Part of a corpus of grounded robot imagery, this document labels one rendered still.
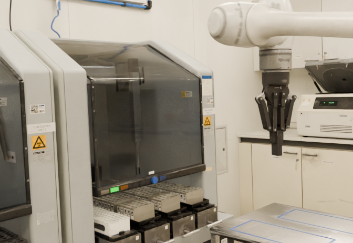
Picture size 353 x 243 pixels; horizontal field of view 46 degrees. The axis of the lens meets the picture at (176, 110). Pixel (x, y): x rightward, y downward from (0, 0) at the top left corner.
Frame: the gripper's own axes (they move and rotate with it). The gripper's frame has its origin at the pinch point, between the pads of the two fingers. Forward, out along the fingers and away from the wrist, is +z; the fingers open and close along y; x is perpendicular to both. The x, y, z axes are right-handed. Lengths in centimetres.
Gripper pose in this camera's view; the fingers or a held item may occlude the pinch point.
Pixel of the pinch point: (276, 143)
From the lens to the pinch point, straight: 122.2
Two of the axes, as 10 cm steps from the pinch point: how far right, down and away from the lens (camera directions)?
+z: 0.3, 10.0, 0.6
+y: 9.2, -0.5, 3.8
